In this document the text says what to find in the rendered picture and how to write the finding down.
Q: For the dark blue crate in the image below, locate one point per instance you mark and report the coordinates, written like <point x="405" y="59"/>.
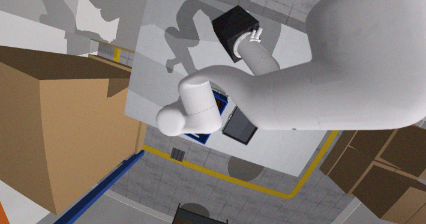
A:
<point x="202" y="138"/>

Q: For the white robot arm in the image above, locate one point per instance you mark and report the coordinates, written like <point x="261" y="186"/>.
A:
<point x="367" y="72"/>

